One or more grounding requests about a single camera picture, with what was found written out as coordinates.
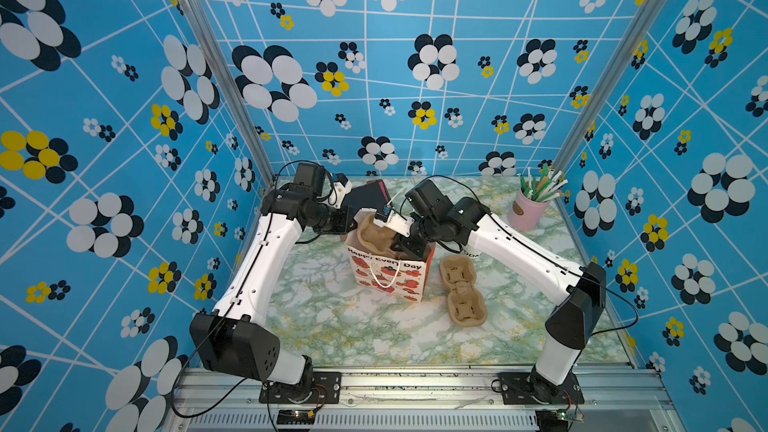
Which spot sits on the white paper coffee cup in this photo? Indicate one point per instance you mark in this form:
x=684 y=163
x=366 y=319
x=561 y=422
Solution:
x=470 y=251

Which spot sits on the green white wrapped straws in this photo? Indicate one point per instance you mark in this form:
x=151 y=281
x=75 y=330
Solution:
x=544 y=186

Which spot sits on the pink cup straw holder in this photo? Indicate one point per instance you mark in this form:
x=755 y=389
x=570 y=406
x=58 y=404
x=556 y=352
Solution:
x=525 y=213

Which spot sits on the aluminium corner post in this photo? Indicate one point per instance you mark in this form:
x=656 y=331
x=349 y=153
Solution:
x=638 y=28
x=204 y=34

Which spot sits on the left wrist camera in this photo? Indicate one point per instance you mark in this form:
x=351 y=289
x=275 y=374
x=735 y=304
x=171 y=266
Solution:
x=341 y=188

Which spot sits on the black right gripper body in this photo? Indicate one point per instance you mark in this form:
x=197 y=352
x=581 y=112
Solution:
x=413 y=245

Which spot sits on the brown pulp cup carrier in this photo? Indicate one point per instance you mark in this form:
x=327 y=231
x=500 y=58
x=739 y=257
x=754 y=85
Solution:
x=466 y=305
x=374 y=239

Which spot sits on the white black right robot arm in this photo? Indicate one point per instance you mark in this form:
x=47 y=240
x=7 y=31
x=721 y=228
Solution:
x=577 y=292

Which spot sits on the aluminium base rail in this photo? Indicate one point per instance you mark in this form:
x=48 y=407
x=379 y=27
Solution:
x=438 y=398

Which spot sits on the red white paper gift bag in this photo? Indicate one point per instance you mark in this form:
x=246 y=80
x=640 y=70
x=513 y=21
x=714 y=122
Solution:
x=400 y=277

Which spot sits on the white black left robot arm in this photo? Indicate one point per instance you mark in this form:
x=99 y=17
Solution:
x=233 y=338

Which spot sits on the right aluminium corner post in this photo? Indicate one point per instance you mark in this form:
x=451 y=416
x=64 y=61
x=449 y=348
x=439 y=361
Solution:
x=638 y=28

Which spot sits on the left aluminium corner post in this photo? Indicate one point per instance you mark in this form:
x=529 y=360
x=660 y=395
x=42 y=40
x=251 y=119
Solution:
x=204 y=34

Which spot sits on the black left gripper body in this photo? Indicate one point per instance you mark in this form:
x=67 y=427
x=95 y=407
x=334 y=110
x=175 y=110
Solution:
x=338 y=219

